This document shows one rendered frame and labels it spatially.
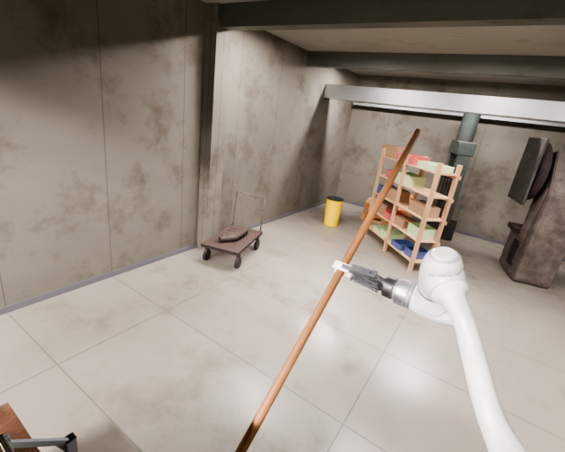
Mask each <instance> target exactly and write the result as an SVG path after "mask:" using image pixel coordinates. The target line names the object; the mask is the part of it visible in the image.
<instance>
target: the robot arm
mask: <svg viewBox="0 0 565 452"><path fill-rule="evenodd" d="M332 267H334V268H335V269H334V272H335V271H336V270H337V269H339V270H341V271H344V274H343V275H344V276H346V277H349V278H351V279H350V281H351V280H353V281H354V282H355V283H358V284H360V285H362V286H364V287H366V288H369V289H371V290H373V291H374V292H378V291H381V295H382V296H384V297H386V298H389V299H393V303H395V304H397V305H400V306H402V307H405V308H406V309H410V310H411V311H413V312H414V313H415V314H417V315H419V316H421V317H424V318H426V319H428V320H430V321H432V322H435V323H438V324H442V325H445V326H453V327H454V328H455V332H456V339H457V342H458V347H459V351H460V355H461V359H462V362H463V367H464V371H465V378H466V382H467V386H468V390H469V394H470V397H471V401H472V404H473V408H474V412H475V416H476V419H477V421H478V424H479V426H480V429H481V432H482V436H483V439H484V442H485V445H486V447H487V450H488V452H528V451H527V450H526V448H525V447H524V445H523V444H522V443H521V441H520V440H519V438H518V437H517V435H516V433H515V432H514V431H513V430H512V428H511V426H510V424H509V422H508V420H507V418H506V416H505V413H504V412H503V410H502V407H501V405H500V400H499V398H498V395H497V391H496V388H495V386H494V382H493V379H492V375H491V370H490V367H489V363H488V361H487V358H486V354H485V351H484V348H483V345H482V339H481V336H480V333H479V330H478V326H477V324H476V321H475V318H474V314H473V311H472V310H471V307H470V305H469V302H468V300H467V297H466V294H467V293H468V291H469V286H468V284H467V280H466V278H465V270H464V264H463V260H462V258H461V256H460V255H459V254H458V252H457V251H455V250H454V249H453V248H448V247H437V248H433V249H431V250H430V251H429V252H428V253H427V254H426V255H425V257H424V258H423V260H422V263H421V267H420V271H419V277H418V283H416V282H410V281H408V280H405V279H403V278H402V279H400V280H398V279H397V278H395V277H392V276H388V277H387V278H383V277H382V276H380V275H378V271H376V270H370V269H368V268H365V267H362V266H359V265H355V264H352V265H347V264H345V263H342V262H340V261H337V260H335V261H334V263H333V265H332Z"/></svg>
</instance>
